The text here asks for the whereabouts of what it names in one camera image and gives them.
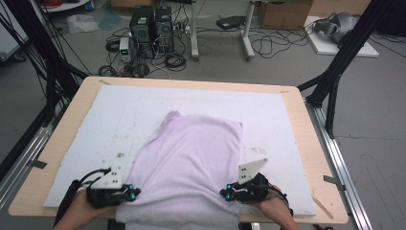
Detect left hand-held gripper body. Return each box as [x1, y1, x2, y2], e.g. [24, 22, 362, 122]
[85, 168, 129, 209]

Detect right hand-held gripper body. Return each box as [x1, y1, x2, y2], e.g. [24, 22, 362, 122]
[230, 157, 272, 205]

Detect lilac towel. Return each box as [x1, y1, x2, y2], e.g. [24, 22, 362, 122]
[115, 110, 244, 230]

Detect person's left hand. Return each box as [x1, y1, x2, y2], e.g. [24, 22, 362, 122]
[69, 189, 117, 221]

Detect person's right hand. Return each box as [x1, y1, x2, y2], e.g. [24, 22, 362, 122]
[255, 187, 291, 222]

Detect thin wooden stick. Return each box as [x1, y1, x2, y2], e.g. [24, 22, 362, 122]
[311, 194, 335, 220]

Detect black tape strip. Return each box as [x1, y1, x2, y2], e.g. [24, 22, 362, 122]
[31, 159, 49, 170]
[323, 174, 347, 192]

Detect white foam mat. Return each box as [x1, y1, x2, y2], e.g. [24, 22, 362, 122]
[42, 84, 318, 219]

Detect small white power supply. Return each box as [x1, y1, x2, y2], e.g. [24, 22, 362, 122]
[118, 36, 132, 63]

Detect white desk leg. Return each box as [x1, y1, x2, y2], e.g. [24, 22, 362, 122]
[190, 0, 201, 62]
[240, 0, 257, 61]

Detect large black computer tower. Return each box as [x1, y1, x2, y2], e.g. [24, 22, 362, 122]
[128, 5, 156, 59]

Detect white floor board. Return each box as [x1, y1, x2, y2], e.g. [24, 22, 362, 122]
[303, 15, 380, 58]

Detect slim black computer tower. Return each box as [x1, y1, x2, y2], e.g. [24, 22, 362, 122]
[154, 6, 175, 54]

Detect flat black device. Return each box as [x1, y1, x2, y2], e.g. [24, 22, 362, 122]
[215, 15, 247, 31]

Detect clear plastic bag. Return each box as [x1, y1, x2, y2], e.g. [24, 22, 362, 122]
[66, 13, 101, 35]

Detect large cardboard box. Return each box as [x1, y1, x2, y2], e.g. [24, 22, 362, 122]
[257, 0, 314, 31]

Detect white cabinet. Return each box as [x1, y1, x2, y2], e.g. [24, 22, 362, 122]
[0, 4, 31, 62]

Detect grey headset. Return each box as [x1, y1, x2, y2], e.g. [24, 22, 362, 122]
[313, 11, 361, 44]

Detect aluminium rail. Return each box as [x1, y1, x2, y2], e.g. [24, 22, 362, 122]
[305, 98, 373, 230]
[0, 103, 63, 210]

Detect coiled black cable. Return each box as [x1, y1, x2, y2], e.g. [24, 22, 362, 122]
[164, 52, 189, 73]

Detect loose black floor cables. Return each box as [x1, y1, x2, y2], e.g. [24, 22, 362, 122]
[248, 28, 318, 60]

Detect black metal frame stand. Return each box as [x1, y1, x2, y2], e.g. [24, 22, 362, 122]
[296, 0, 397, 140]
[0, 0, 91, 128]

